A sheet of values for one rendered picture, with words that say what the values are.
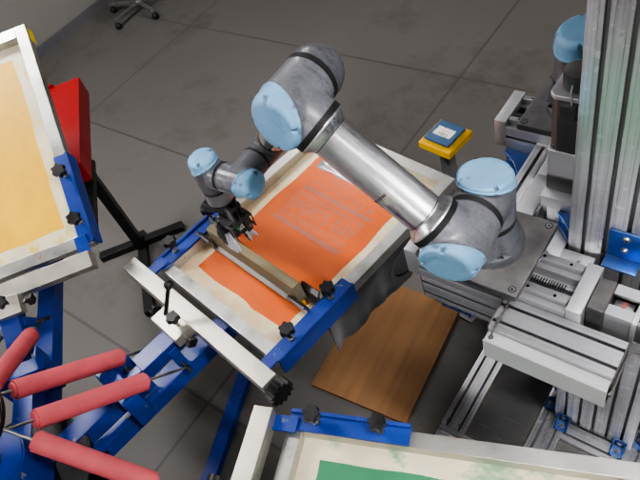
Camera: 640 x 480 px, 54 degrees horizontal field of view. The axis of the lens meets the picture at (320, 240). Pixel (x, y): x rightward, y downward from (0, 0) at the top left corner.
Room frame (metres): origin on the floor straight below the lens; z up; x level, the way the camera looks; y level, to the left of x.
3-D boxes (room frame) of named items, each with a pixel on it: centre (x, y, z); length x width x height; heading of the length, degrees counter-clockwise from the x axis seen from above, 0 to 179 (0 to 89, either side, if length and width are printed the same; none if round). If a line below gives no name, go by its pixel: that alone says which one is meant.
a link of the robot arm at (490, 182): (0.84, -0.35, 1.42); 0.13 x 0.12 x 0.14; 133
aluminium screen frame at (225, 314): (1.37, 0.03, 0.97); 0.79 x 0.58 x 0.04; 120
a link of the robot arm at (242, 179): (1.18, 0.12, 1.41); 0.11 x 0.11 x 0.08; 43
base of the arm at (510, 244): (0.84, -0.36, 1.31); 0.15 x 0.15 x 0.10
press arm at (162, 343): (1.09, 0.52, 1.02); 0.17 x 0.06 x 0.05; 120
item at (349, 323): (1.24, -0.11, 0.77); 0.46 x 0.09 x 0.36; 120
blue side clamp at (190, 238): (1.50, 0.38, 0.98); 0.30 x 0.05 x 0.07; 120
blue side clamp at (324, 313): (1.01, 0.10, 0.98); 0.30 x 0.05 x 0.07; 120
